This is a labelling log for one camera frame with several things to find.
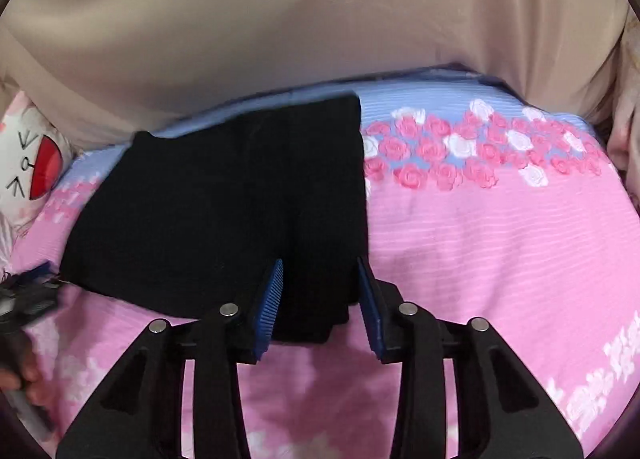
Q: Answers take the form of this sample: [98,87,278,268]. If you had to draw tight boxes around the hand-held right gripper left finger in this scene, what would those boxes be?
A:
[56,258,285,459]

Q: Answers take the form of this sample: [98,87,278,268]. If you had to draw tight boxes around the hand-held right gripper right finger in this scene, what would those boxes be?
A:
[355,256,587,459]

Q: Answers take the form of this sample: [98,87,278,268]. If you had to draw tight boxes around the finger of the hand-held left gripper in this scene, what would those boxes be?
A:
[22,261,64,291]

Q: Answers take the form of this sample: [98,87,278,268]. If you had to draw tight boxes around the black pants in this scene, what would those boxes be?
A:
[59,94,371,346]

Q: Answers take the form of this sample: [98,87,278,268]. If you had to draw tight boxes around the person's left hand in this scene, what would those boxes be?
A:
[0,333,47,411]

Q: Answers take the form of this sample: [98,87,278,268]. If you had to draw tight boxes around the pink floral bedsheet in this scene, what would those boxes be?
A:
[4,70,640,459]

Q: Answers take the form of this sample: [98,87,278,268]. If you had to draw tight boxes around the white cat face pillow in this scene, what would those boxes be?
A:
[0,91,77,241]

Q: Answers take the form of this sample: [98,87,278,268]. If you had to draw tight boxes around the beige cloth cover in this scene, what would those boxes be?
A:
[0,0,632,156]

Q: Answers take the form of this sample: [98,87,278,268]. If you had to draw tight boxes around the pale crumpled cloth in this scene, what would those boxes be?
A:
[606,14,640,176]

